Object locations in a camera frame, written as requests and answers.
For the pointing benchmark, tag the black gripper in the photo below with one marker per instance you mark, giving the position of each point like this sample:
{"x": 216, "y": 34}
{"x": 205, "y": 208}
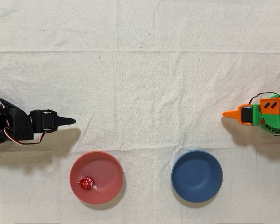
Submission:
{"x": 47, "y": 121}

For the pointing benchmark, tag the blue bowl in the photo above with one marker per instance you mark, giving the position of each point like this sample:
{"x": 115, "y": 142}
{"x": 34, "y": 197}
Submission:
{"x": 197, "y": 176}

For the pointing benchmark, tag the red candy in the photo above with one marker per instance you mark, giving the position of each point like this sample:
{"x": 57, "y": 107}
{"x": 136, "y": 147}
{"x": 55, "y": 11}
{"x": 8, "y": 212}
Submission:
{"x": 86, "y": 182}

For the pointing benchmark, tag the white tablecloth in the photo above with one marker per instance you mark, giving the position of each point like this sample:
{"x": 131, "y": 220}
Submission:
{"x": 154, "y": 70}

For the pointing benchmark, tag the green and orange gripper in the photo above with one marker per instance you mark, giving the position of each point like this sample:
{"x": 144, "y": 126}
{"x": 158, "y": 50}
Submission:
{"x": 246, "y": 115}

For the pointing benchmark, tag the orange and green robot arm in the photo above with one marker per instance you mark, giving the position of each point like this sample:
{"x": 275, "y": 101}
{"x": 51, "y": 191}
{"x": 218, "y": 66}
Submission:
{"x": 274, "y": 112}

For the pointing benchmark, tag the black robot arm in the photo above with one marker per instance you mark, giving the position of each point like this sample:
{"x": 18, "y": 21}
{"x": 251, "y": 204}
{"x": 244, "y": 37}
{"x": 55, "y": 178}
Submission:
{"x": 16, "y": 123}

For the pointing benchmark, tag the red bowl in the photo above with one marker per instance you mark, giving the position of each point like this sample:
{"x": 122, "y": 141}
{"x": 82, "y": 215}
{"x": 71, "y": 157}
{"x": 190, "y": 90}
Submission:
{"x": 100, "y": 163}

